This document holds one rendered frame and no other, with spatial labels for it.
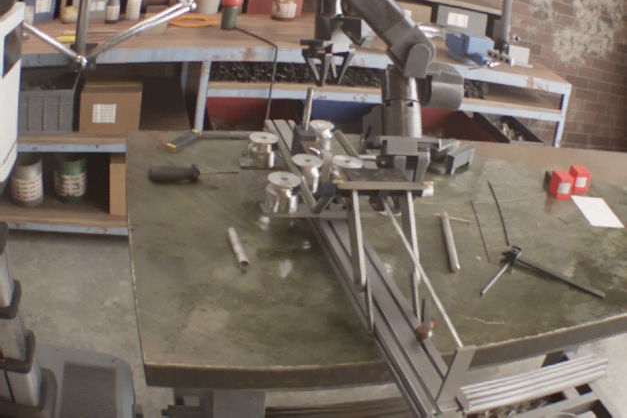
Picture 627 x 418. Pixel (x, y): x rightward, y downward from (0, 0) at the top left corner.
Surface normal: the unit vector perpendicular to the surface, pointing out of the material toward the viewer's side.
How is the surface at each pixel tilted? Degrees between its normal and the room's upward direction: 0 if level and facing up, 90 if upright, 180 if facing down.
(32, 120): 90
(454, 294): 0
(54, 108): 90
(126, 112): 90
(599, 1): 90
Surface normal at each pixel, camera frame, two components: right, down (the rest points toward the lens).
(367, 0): 0.21, 0.59
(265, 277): 0.14, -0.90
